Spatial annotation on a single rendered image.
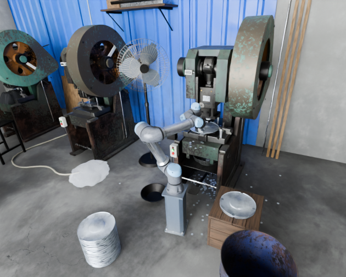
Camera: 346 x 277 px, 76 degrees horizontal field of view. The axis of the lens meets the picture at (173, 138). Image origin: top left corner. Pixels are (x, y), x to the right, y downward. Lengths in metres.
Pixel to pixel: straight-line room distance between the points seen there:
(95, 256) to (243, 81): 1.73
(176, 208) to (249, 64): 1.26
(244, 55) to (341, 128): 2.07
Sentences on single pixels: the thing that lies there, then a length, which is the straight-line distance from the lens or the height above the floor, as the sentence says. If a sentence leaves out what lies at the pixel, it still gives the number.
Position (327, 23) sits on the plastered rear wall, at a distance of 3.18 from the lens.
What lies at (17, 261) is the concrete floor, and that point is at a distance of 2.48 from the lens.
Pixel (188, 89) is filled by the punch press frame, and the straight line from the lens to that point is 2.16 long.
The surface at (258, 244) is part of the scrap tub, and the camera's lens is 1.75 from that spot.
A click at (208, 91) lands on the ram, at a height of 1.14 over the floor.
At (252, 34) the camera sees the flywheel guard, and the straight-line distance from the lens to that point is 1.76.
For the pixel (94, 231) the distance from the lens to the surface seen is 1.94.
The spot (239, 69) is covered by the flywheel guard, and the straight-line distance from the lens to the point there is 1.69.
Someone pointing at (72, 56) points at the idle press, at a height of 1.45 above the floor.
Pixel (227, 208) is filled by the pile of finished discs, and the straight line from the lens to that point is 1.92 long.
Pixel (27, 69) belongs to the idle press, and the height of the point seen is 1.16.
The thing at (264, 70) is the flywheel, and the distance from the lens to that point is 1.99.
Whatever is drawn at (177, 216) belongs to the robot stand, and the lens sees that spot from 2.03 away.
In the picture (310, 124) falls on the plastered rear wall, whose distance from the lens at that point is 3.41.
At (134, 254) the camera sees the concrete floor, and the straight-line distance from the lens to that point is 2.12.
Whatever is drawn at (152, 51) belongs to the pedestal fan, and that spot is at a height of 1.46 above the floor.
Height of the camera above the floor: 1.71
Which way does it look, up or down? 27 degrees down
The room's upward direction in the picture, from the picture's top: 3 degrees counter-clockwise
